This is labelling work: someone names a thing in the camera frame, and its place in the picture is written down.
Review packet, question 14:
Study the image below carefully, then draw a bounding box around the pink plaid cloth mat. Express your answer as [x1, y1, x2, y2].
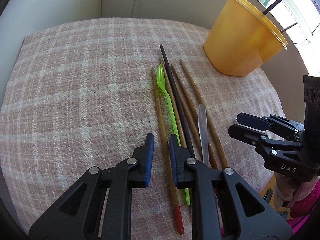
[1, 18, 284, 239]

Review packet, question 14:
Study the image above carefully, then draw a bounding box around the black chopstick on mat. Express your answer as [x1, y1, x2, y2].
[159, 44, 195, 158]

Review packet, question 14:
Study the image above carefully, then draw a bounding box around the right hand white glove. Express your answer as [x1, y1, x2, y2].
[274, 173, 319, 208]

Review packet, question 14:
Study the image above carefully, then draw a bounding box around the red-tipped wooden chopstick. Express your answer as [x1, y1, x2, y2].
[151, 68, 184, 235]

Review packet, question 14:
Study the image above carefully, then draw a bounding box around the pink sleeve right forearm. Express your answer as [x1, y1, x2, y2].
[287, 181, 319, 234]

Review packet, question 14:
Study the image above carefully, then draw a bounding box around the black chopstick in bin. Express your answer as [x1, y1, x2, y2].
[263, 0, 283, 15]

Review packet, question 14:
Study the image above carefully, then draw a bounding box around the thin brown chopstick in bin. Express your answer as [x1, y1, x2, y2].
[280, 22, 297, 33]

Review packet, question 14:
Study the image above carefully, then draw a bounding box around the yellow plastic utensil bin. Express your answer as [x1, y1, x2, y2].
[203, 0, 288, 77]

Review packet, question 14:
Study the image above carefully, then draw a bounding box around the green plastic spoon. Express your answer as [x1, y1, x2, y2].
[156, 63, 191, 206]

